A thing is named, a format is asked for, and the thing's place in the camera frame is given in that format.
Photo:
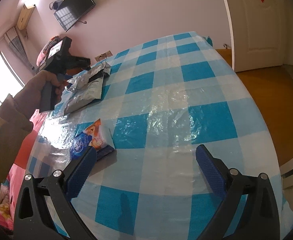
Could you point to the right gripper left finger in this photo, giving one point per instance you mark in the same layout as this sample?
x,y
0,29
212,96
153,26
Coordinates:
x,y
32,217

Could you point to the cream bedroom door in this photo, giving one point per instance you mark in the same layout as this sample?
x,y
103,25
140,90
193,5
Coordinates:
x,y
261,33

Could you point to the black wall television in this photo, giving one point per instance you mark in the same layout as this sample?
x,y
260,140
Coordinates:
x,y
70,11

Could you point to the pink floral bedspread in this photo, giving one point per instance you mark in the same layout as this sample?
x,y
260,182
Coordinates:
x,y
10,188

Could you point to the blue Vinda tissue pack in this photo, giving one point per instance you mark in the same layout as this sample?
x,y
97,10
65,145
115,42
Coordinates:
x,y
95,135

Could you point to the black white carton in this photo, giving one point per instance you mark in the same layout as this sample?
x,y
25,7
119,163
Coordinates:
x,y
98,71

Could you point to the grey plaid curtain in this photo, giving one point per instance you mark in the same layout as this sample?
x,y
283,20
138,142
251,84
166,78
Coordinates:
x,y
16,46

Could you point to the wall power outlet strip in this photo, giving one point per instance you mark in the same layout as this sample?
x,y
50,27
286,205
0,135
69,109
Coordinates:
x,y
103,56

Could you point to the silver white foil pouch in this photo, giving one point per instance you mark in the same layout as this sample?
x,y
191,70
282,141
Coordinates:
x,y
85,95

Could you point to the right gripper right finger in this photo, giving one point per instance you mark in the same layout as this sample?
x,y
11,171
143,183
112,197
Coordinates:
x,y
248,208

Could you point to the blue white checkered tablecloth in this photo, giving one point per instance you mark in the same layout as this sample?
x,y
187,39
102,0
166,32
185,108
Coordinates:
x,y
162,99

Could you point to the wall air conditioner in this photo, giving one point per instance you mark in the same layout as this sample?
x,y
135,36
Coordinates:
x,y
25,16

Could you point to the orange plastic trash bucket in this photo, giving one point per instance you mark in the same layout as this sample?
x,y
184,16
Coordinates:
x,y
25,150

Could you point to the left human hand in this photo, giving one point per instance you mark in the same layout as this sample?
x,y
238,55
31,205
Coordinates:
x,y
28,99

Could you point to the folded pink grey blankets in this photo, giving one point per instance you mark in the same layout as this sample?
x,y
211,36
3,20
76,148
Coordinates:
x,y
45,50

